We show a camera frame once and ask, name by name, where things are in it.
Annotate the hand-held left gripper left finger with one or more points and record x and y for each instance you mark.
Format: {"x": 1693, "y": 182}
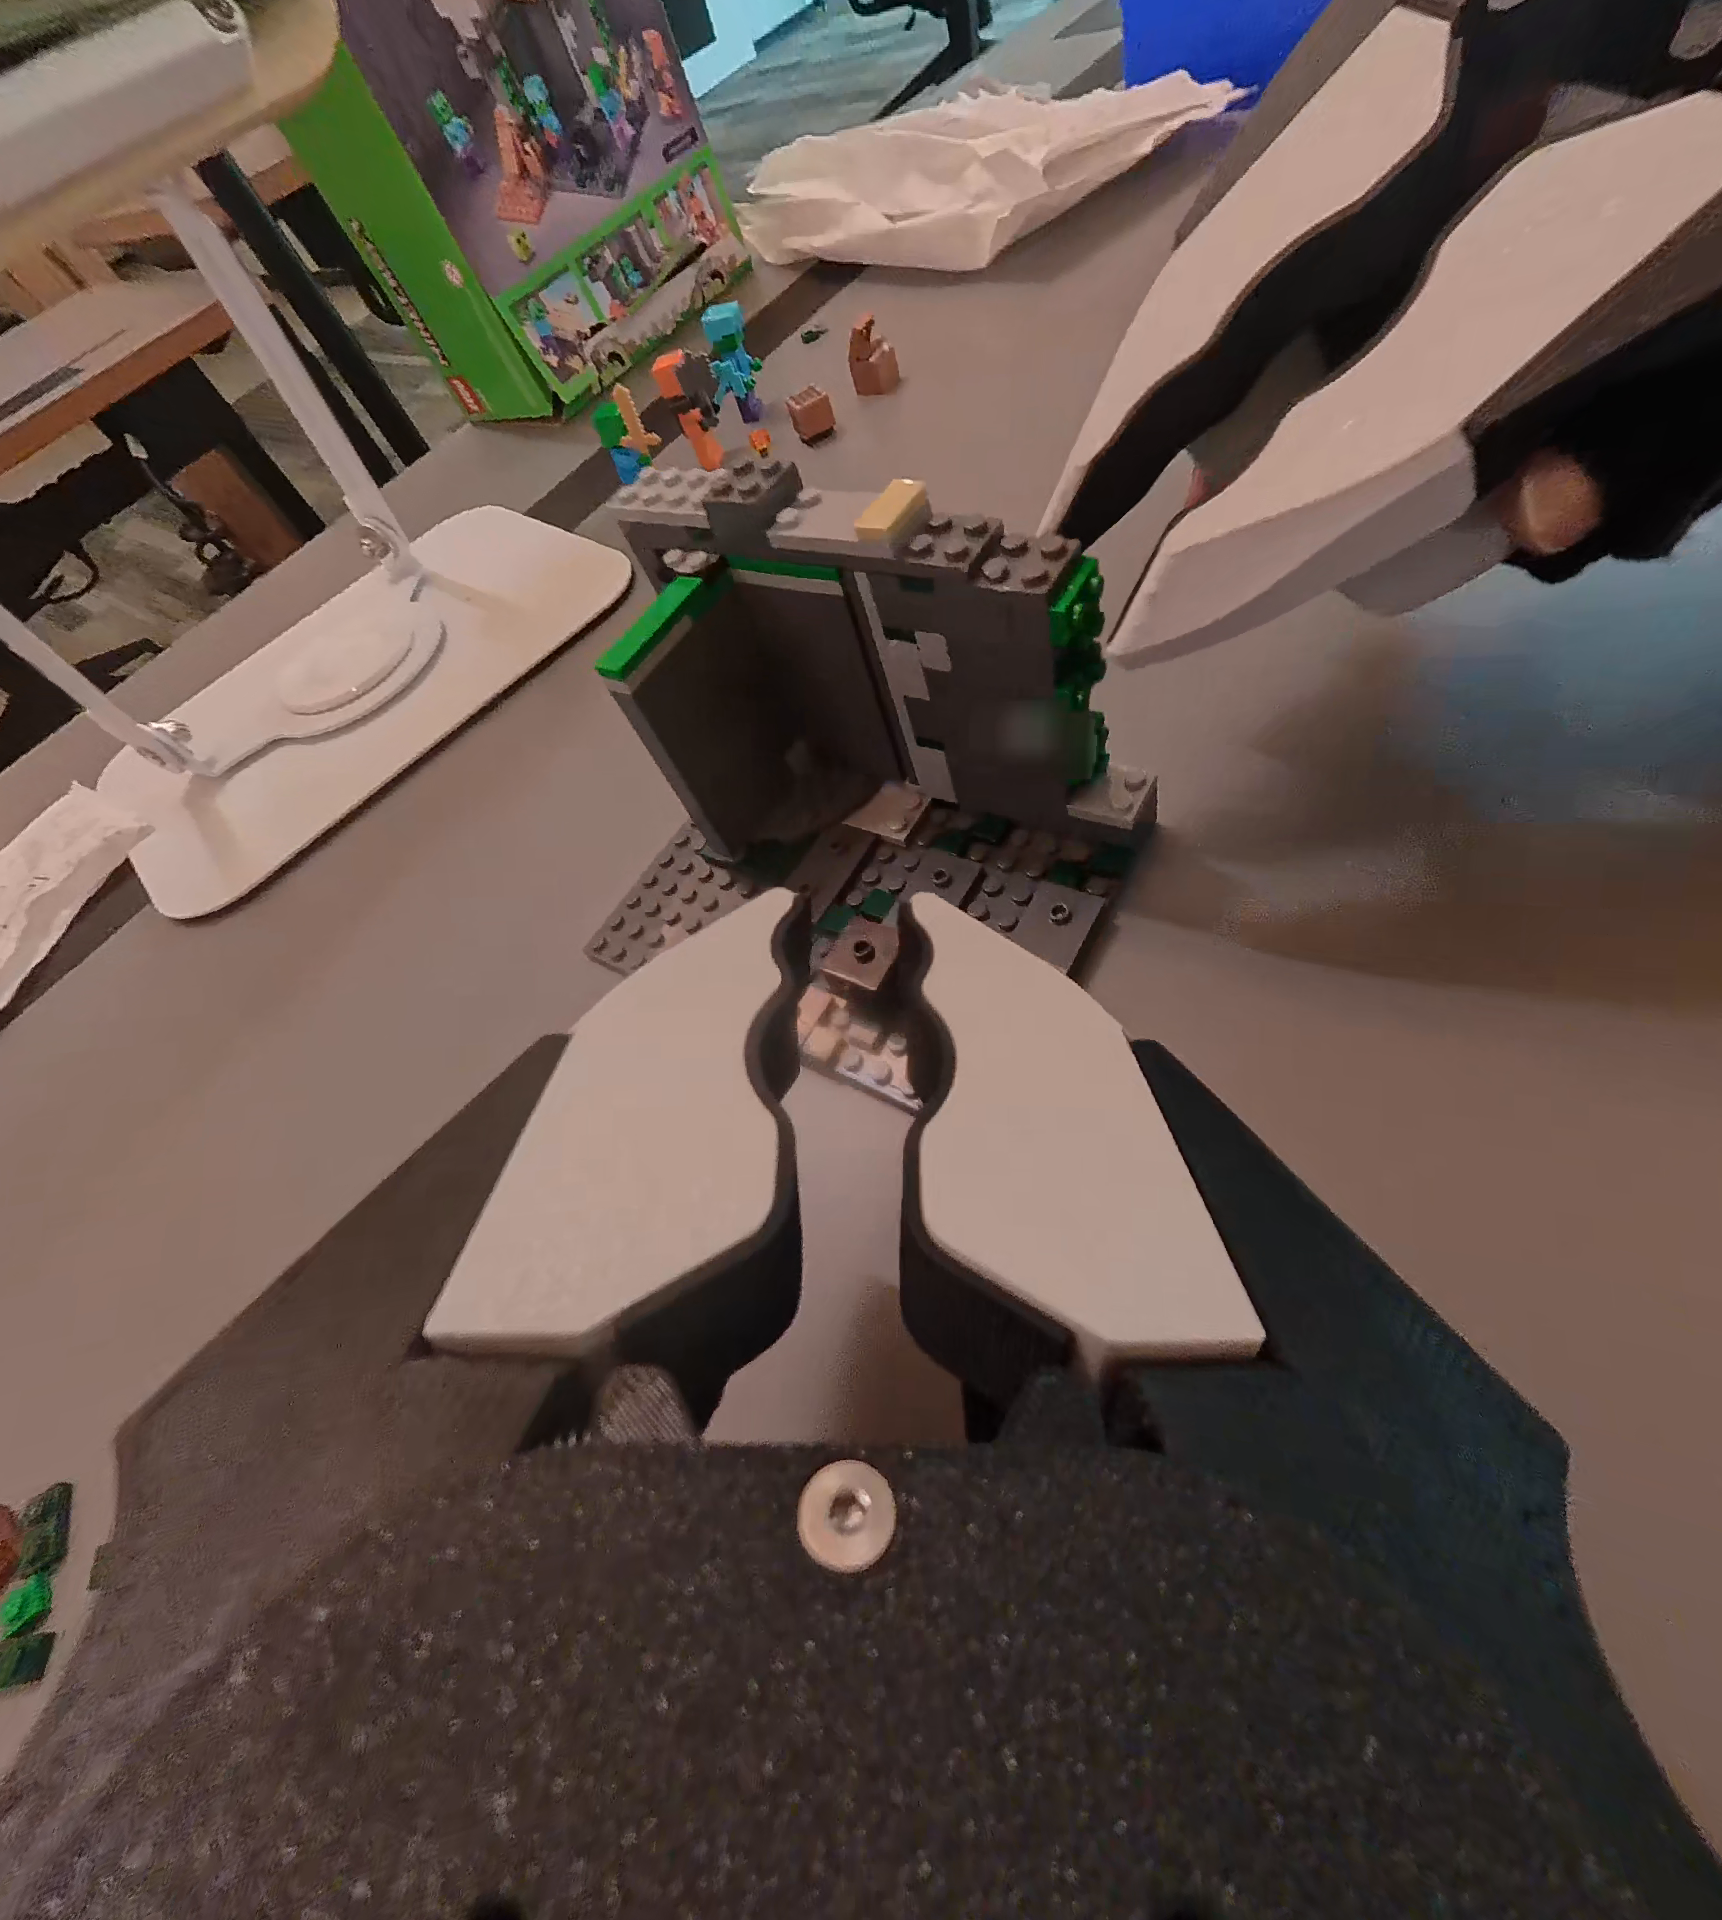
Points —
{"x": 621, "y": 1170}

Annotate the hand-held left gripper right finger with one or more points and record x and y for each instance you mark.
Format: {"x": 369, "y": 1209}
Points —
{"x": 1070, "y": 1185}

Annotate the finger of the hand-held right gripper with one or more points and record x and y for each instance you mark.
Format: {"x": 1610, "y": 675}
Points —
{"x": 1417, "y": 434}
{"x": 1311, "y": 195}

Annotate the small dark toy brick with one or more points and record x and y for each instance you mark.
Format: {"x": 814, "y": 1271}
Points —
{"x": 857, "y": 957}

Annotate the grey toy brick building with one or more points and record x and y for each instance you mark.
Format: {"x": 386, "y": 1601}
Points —
{"x": 786, "y": 704}

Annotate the grey desk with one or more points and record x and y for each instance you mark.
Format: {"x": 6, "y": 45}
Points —
{"x": 1400, "y": 1081}

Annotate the blue plastic container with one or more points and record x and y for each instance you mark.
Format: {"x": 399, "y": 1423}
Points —
{"x": 1207, "y": 38}

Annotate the white paper bag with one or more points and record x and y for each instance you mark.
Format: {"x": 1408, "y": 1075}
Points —
{"x": 950, "y": 181}

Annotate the black office chair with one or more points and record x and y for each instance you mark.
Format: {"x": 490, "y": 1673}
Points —
{"x": 937, "y": 30}

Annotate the brown toy brick piece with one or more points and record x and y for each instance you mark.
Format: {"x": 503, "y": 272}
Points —
{"x": 813, "y": 416}
{"x": 872, "y": 360}

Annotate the cyan toy figure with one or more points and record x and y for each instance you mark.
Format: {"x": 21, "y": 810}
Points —
{"x": 731, "y": 360}

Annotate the white paper receipt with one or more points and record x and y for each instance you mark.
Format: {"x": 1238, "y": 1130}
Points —
{"x": 6, "y": 915}

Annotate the green toy figure with sword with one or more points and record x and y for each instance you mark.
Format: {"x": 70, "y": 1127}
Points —
{"x": 629, "y": 434}

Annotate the green toy set box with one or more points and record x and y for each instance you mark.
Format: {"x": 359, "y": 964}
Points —
{"x": 576, "y": 165}

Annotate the wooden table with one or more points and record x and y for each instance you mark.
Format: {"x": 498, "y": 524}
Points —
{"x": 36, "y": 360}

